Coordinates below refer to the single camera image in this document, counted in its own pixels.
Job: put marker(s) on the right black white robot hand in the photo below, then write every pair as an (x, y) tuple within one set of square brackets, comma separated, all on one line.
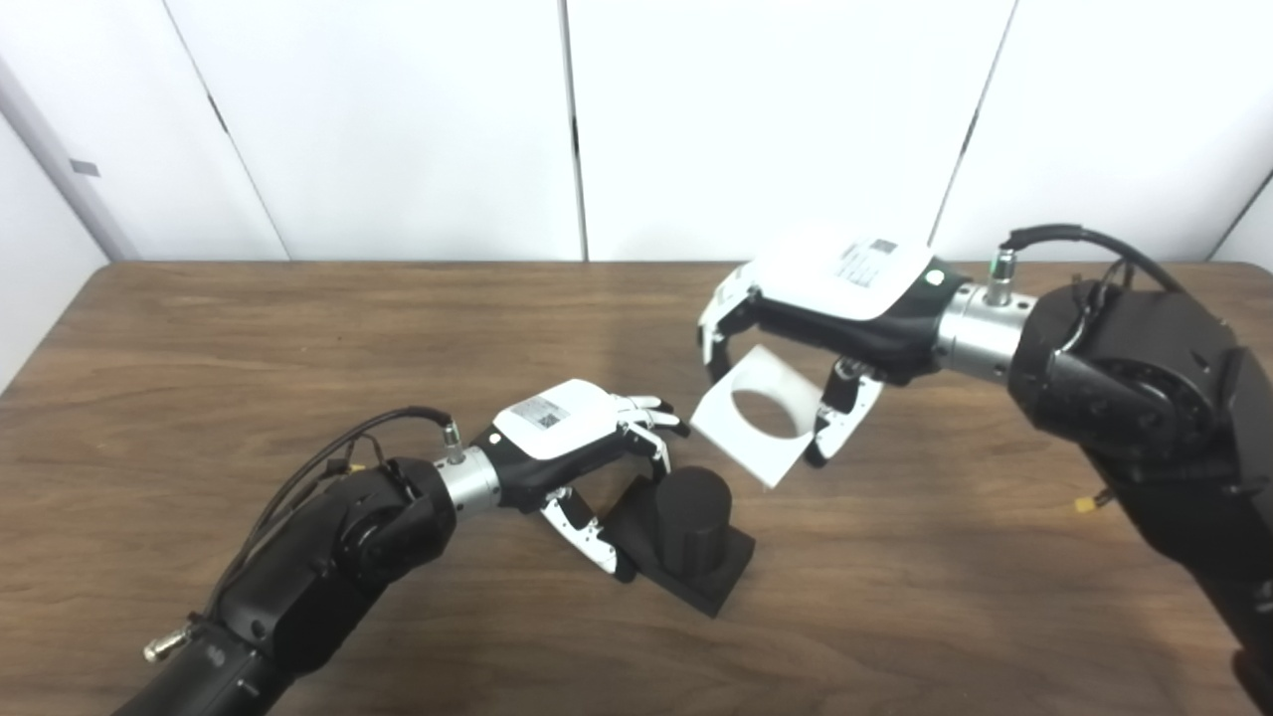
[(845, 288)]

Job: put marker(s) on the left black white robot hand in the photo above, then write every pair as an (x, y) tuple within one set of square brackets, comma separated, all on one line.
[(552, 423)]

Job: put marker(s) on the white square piece with hole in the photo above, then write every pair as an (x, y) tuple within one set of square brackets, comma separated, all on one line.
[(721, 428)]

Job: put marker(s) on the black cylinder peg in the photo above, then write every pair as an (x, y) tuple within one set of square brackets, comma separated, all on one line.
[(691, 527)]

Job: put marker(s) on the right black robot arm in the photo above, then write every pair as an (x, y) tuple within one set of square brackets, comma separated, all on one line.
[(1144, 398)]

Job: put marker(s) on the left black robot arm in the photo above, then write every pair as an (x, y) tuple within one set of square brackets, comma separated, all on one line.
[(318, 567)]

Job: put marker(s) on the small grey wall label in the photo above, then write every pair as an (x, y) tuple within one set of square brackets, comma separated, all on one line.
[(85, 167)]

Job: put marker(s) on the grey wall post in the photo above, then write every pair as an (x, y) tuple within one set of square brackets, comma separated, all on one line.
[(70, 169)]

